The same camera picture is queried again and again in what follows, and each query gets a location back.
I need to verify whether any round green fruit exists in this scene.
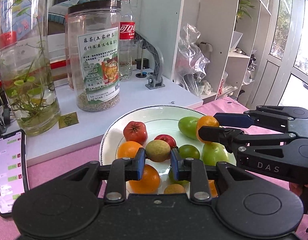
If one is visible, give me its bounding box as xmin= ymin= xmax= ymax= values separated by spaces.
xmin=178 ymin=145 xmax=200 ymax=159

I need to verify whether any small green tomato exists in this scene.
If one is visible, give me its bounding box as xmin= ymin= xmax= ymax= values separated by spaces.
xmin=168 ymin=168 xmax=189 ymax=186

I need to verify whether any orange tangerine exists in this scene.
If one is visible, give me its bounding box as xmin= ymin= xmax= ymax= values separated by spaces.
xmin=117 ymin=141 xmax=143 ymax=158
xmin=196 ymin=115 xmax=220 ymax=144
xmin=129 ymin=164 xmax=161 ymax=194
xmin=209 ymin=180 xmax=218 ymax=198

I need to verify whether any small red apple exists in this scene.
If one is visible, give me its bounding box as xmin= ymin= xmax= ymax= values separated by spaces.
xmin=155 ymin=134 xmax=177 ymax=149

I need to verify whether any small yellow-brown longan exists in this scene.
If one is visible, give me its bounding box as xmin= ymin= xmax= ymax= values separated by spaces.
xmin=145 ymin=140 xmax=171 ymax=163

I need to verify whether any large green jujube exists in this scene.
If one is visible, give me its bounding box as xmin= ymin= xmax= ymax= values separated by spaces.
xmin=202 ymin=142 xmax=229 ymax=166
xmin=178 ymin=116 xmax=199 ymax=140

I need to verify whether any person's right hand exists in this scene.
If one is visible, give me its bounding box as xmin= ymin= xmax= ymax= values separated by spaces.
xmin=289 ymin=183 xmax=304 ymax=197

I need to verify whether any orange tangerine in plate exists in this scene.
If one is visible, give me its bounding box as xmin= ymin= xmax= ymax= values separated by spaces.
xmin=117 ymin=141 xmax=143 ymax=158

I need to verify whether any large green jujube in plate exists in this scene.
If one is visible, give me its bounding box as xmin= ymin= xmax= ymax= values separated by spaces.
xmin=202 ymin=142 xmax=229 ymax=166

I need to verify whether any white ceramic plate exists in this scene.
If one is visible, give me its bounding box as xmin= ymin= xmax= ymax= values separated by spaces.
xmin=99 ymin=106 xmax=204 ymax=165

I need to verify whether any white raised shelf board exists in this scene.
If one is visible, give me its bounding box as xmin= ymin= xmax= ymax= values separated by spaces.
xmin=4 ymin=67 xmax=204 ymax=168

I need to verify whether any crumpled plastic bag right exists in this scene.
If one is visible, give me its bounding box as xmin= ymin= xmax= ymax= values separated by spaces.
xmin=174 ymin=23 xmax=210 ymax=96

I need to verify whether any small gold card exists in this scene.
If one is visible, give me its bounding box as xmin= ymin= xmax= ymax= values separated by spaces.
xmin=58 ymin=112 xmax=79 ymax=129

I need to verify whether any white bookshelf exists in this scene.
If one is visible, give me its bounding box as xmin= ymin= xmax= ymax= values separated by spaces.
xmin=131 ymin=0 xmax=271 ymax=107

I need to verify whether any black smartphone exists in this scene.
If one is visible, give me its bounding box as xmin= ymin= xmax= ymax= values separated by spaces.
xmin=0 ymin=129 xmax=29 ymax=218

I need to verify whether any black power adapter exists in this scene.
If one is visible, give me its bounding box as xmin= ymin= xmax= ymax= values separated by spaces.
xmin=0 ymin=106 xmax=10 ymax=134

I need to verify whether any cola bottle red cap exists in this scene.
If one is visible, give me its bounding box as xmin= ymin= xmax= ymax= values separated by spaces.
xmin=119 ymin=0 xmax=135 ymax=81

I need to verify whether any clear jar with label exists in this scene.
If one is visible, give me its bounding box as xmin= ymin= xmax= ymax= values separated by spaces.
xmin=67 ymin=0 xmax=121 ymax=112

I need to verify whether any small bottle red cap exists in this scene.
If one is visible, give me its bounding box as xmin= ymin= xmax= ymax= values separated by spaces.
xmin=0 ymin=31 xmax=18 ymax=88

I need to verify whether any tall glass vase with plants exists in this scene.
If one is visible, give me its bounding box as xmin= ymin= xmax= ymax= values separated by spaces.
xmin=0 ymin=0 xmax=60 ymax=135

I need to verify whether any grey bracket right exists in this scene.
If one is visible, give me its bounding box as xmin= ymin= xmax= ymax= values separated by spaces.
xmin=134 ymin=31 xmax=166 ymax=91

